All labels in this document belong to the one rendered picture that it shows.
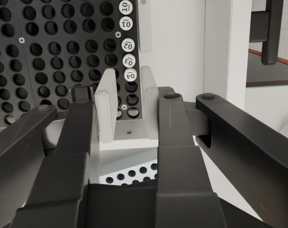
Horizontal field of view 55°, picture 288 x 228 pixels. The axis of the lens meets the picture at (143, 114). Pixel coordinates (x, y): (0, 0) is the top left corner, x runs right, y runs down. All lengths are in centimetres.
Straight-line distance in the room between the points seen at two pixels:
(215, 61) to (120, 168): 24
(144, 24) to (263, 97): 24
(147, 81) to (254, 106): 33
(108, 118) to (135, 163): 30
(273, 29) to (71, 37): 19
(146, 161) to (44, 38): 24
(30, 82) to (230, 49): 20
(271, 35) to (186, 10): 10
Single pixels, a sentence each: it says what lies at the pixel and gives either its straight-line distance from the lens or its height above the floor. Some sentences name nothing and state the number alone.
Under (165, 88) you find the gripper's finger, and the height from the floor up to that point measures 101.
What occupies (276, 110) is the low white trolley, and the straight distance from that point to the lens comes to 49.
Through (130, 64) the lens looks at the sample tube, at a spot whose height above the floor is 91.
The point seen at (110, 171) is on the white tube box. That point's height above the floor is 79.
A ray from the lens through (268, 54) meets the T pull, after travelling 29.
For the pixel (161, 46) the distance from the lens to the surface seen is 34.
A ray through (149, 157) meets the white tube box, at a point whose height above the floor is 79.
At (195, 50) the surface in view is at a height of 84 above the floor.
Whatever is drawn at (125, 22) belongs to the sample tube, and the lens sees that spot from 26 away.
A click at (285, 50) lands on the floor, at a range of 134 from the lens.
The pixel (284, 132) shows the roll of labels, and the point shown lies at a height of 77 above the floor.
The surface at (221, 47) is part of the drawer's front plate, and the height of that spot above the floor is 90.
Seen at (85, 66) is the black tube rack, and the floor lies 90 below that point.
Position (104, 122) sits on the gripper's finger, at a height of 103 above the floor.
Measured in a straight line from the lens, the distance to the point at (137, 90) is 28.
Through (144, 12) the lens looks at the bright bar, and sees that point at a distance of 33.
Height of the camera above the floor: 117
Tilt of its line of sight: 70 degrees down
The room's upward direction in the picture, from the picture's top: 175 degrees clockwise
